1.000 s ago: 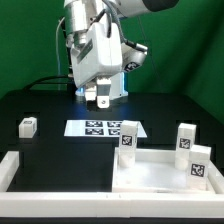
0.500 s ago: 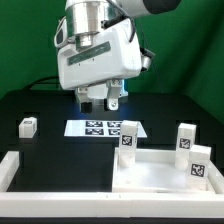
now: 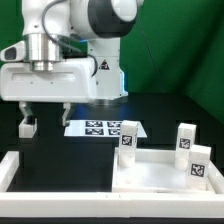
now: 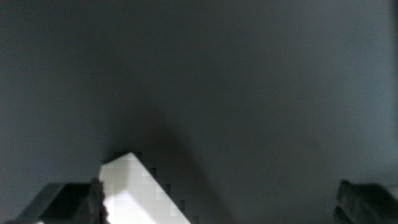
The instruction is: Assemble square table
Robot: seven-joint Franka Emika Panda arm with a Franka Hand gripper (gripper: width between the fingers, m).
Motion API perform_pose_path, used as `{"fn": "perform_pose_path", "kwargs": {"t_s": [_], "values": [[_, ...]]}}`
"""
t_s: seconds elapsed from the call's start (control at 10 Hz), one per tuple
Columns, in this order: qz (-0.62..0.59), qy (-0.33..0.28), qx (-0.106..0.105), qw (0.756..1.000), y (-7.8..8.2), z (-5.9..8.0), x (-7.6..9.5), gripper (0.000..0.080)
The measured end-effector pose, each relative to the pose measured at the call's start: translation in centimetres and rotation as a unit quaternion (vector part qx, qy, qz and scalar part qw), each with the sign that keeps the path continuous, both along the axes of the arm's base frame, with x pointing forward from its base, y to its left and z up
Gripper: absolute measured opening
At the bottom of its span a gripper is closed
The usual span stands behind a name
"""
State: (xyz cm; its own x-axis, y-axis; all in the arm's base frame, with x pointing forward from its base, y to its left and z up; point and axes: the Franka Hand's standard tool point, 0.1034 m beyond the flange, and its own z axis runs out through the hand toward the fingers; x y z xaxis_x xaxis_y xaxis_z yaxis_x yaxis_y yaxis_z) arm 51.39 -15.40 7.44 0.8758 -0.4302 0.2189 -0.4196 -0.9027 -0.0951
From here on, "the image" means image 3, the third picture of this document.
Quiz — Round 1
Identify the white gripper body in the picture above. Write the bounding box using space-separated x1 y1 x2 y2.
0 58 97 103

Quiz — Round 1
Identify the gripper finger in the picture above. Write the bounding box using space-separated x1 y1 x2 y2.
62 103 71 127
19 101 34 125

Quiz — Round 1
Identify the white square tabletop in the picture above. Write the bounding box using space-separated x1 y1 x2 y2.
112 149 224 194

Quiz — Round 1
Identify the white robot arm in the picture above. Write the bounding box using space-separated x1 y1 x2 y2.
0 0 144 124

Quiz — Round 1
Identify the white sheet with tags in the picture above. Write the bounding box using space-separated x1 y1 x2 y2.
63 119 148 139

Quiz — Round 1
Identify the white U-shaped fence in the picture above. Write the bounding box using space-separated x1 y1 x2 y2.
0 151 224 218

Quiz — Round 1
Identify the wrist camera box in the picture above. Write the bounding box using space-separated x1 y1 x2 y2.
0 41 26 62

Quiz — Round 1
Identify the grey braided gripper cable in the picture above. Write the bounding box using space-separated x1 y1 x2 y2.
41 0 100 78

